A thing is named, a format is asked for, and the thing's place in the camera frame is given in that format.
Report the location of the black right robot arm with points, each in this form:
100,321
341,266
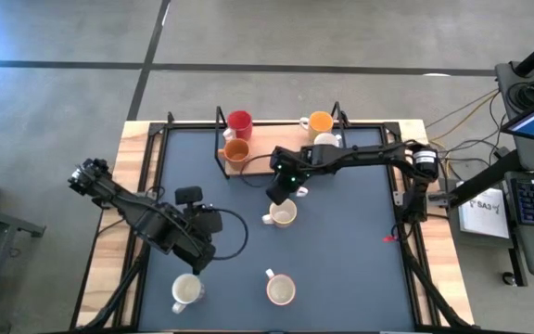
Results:
364,153

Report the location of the grey diamond patterned mug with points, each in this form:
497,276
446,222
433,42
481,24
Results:
186,288

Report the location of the wooden shelf with black frame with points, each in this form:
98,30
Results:
267,148

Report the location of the black metal table frame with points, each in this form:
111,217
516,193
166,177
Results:
188,125

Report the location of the white printed paper sheet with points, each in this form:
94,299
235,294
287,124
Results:
482,213

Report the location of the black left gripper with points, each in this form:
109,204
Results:
197,236

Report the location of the orange faceted mug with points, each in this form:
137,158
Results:
236,152

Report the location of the blue-grey table mat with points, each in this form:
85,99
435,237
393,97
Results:
341,255

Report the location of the silver metal bracket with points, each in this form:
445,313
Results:
397,198

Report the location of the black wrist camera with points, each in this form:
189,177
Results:
188,195
280,190

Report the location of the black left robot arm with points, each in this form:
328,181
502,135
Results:
123,204

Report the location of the white mug with teal pattern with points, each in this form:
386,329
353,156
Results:
327,139

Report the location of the silver clamp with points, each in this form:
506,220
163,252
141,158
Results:
437,198

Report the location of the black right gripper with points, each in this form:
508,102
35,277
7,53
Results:
290,171

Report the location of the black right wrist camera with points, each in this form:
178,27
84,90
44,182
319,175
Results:
280,190

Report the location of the dotted mug with pink rim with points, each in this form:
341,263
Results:
281,290

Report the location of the small red tag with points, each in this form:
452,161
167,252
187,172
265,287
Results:
390,240

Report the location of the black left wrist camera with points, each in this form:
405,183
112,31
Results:
188,195

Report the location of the cream mug with yellow rim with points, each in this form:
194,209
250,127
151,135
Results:
283,214

